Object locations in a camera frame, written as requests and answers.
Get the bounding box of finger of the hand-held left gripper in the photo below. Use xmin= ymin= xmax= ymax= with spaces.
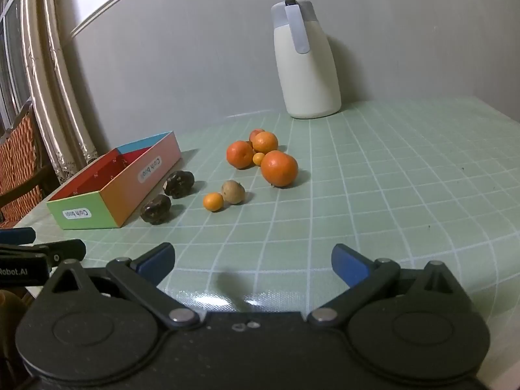
xmin=0 ymin=227 xmax=36 ymax=245
xmin=0 ymin=239 xmax=87 ymax=269

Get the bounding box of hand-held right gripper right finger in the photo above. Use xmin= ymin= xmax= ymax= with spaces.
xmin=305 ymin=244 xmax=472 ymax=328

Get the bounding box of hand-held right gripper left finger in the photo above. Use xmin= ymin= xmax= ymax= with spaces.
xmin=38 ymin=242 xmax=202 ymax=330

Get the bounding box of dark wrinkled fruit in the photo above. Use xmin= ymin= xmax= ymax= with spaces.
xmin=163 ymin=171 xmax=195 ymax=199
xmin=140 ymin=194 xmax=172 ymax=225

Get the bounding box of colourful cardboard box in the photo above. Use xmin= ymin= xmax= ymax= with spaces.
xmin=46 ymin=131 xmax=182 ymax=230

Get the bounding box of brown kiwi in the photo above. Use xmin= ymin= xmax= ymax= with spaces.
xmin=221 ymin=180 xmax=245 ymax=205

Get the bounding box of large orange mandarin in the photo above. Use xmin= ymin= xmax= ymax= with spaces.
xmin=260 ymin=150 xmax=299 ymax=188

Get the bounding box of green checked tablecloth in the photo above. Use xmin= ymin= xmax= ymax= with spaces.
xmin=12 ymin=97 xmax=520 ymax=390

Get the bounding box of wooden sofa orange cushion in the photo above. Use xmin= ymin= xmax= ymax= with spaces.
xmin=0 ymin=99 xmax=58 ymax=228

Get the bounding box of beige satin curtain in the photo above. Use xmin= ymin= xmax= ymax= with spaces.
xmin=18 ymin=0 xmax=100 ymax=183

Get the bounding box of white thermos jug grey lid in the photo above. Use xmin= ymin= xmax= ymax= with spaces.
xmin=271 ymin=0 xmax=342 ymax=120

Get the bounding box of window with frame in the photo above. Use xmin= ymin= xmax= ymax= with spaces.
xmin=0 ymin=0 xmax=29 ymax=128

